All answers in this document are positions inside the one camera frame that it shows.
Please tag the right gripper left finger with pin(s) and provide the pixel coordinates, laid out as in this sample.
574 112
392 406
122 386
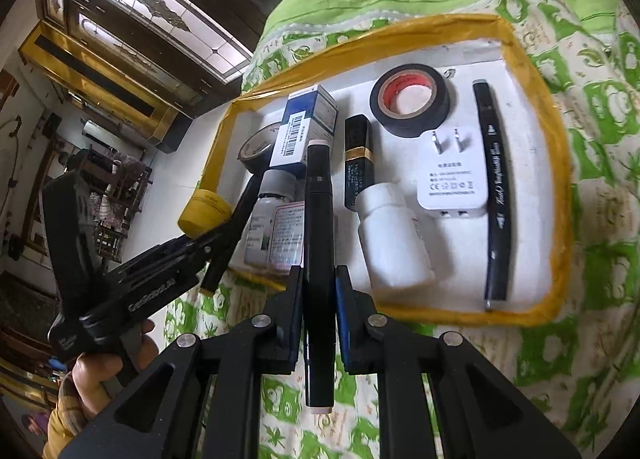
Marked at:
285 309

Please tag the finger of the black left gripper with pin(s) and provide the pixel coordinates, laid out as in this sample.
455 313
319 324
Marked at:
179 258

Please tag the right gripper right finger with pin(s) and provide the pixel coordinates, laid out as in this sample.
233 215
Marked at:
353 308

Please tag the yellow round cap object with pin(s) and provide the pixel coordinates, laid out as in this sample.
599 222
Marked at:
205 211

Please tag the long black marker pen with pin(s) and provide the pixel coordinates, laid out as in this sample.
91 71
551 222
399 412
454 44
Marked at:
319 281

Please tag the white bottle red label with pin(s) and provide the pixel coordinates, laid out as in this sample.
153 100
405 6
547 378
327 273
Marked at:
391 241

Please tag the white USB wall charger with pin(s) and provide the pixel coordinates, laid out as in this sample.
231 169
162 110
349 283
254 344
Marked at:
452 179

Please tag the black marker yellow caps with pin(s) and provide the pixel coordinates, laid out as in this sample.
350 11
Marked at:
222 241

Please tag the yellow plaid sleeve forearm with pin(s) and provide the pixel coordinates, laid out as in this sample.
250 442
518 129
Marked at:
66 421

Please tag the person left hand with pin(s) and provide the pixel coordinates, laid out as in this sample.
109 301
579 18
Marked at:
90 372

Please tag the white pink medicine box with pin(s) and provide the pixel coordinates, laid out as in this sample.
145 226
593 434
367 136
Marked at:
286 248

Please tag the dark wooden furniture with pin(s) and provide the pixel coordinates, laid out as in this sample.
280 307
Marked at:
88 296

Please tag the white bottle green label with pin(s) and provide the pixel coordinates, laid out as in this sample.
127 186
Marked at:
278 189

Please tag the black tape roll white core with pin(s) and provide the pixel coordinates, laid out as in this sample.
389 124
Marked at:
255 153

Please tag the black marker in tray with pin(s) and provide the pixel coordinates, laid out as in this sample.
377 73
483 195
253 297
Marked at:
498 204

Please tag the black gold lipstick tube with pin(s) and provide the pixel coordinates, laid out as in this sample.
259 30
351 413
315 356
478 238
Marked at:
359 158

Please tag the blue white medicine box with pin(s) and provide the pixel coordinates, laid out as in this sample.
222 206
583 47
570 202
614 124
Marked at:
309 115

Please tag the gold framed cabinet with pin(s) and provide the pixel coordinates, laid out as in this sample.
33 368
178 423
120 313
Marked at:
71 64

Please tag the wooden stained glass doors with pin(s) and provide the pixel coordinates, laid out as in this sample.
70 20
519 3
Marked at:
165 14

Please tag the black tape roll red core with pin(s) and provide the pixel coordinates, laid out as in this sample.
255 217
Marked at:
410 99

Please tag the green patterned quilt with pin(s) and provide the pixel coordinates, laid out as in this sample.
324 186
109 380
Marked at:
565 76

